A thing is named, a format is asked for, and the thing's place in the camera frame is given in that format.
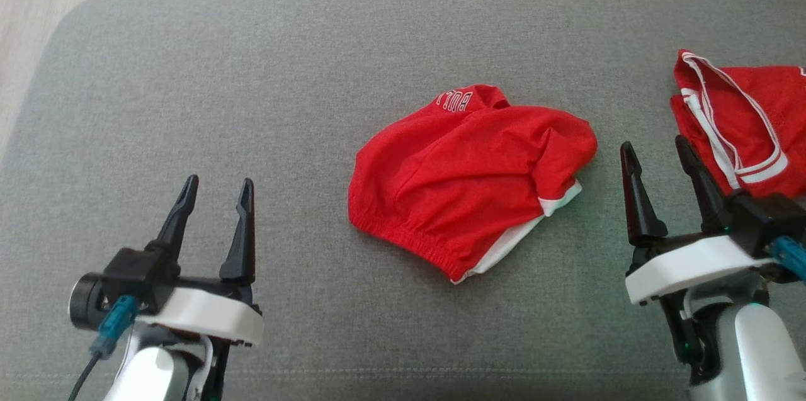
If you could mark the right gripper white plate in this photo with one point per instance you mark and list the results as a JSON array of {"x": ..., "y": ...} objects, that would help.
[{"x": 686, "y": 265}]

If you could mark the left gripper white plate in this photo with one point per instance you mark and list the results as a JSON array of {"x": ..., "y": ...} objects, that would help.
[{"x": 208, "y": 313}]

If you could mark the red Bulls jersey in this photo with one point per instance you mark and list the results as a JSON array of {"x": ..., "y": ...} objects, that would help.
[{"x": 755, "y": 118}]

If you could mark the red white basketball shorts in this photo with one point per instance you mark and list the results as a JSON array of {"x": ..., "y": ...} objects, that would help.
[{"x": 466, "y": 180}]

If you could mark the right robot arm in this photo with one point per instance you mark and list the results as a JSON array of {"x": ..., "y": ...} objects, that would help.
[{"x": 755, "y": 344}]

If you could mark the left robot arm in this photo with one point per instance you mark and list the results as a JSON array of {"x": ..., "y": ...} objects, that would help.
[{"x": 151, "y": 376}]

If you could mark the grey sofa seat cushion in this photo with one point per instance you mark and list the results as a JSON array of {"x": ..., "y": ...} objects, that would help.
[{"x": 315, "y": 73}]

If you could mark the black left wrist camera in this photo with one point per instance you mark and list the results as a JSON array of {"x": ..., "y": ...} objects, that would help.
[{"x": 135, "y": 269}]

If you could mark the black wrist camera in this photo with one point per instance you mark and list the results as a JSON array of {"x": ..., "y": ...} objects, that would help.
[
  {"x": 768, "y": 218},
  {"x": 135, "y": 269}
]

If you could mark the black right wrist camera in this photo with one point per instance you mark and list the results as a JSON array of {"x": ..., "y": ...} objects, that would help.
[{"x": 768, "y": 218}]

